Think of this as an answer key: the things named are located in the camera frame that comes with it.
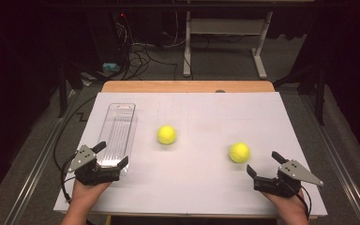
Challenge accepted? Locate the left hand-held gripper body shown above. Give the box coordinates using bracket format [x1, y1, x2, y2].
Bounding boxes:
[67, 143, 121, 187]

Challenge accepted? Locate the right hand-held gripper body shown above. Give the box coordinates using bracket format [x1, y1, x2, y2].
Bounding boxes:
[253, 159, 324, 199]

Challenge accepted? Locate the yellow tennis ball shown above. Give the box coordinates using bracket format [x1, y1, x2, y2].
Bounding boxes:
[229, 142, 251, 164]
[157, 125, 178, 145]

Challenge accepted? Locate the clear plastic container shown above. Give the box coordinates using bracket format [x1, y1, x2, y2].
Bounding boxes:
[97, 102, 138, 176]

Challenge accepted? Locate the person's left hand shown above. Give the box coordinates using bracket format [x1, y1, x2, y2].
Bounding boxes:
[70, 180, 112, 205]

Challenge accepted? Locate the person's right hand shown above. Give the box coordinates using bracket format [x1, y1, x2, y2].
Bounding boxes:
[262, 191, 308, 217]

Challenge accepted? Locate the white table cover sheet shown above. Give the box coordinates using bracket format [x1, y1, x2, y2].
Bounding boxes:
[53, 91, 328, 218]

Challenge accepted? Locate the black metal stand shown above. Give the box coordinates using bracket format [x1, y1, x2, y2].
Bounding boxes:
[273, 60, 326, 127]
[56, 60, 87, 119]

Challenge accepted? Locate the small teal object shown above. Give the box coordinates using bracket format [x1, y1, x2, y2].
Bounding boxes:
[102, 62, 121, 72]

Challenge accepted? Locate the black computer tower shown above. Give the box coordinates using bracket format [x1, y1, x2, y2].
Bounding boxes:
[86, 11, 130, 68]

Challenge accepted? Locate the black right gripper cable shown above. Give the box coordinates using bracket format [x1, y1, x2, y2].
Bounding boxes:
[299, 186, 313, 220]

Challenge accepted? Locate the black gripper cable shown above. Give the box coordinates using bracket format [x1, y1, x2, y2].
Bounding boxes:
[52, 95, 98, 204]
[299, 186, 313, 220]

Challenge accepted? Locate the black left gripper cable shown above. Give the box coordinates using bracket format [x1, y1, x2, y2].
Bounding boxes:
[52, 95, 98, 204]

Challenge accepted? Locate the metal floor rail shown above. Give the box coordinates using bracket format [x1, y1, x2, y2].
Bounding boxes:
[3, 90, 83, 225]
[298, 93, 360, 225]

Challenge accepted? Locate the bundle of floor cables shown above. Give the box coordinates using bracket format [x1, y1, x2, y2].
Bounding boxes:
[118, 12, 195, 82]

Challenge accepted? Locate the white metal desk frame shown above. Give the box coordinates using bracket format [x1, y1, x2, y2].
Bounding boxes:
[182, 8, 274, 80]

